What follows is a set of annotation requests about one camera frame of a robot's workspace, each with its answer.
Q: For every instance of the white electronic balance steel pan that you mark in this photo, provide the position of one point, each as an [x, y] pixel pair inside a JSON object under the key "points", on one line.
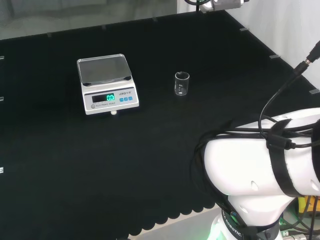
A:
{"points": [[107, 85]]}

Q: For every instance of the black bench cloth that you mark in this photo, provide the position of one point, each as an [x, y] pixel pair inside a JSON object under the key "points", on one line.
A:
{"points": [[75, 162]]}

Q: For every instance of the yellow stop button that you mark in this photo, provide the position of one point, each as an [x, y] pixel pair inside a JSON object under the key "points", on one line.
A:
{"points": [[303, 206]]}

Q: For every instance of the small clear glass beaker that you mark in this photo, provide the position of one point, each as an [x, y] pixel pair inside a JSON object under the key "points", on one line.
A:
{"points": [[182, 85]]}

